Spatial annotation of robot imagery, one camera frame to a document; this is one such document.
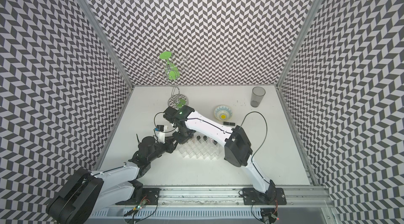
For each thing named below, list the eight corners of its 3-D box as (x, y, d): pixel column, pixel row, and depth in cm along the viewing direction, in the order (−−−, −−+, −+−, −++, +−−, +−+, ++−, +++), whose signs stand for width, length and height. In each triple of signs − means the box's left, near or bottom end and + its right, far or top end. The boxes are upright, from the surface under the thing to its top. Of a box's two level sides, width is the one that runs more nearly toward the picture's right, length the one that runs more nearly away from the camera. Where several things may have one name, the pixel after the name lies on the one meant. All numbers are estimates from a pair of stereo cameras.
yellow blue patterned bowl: (213, 120, 101) (214, 116, 98) (213, 109, 107) (213, 104, 103) (231, 120, 101) (232, 116, 98) (230, 109, 107) (231, 104, 103)
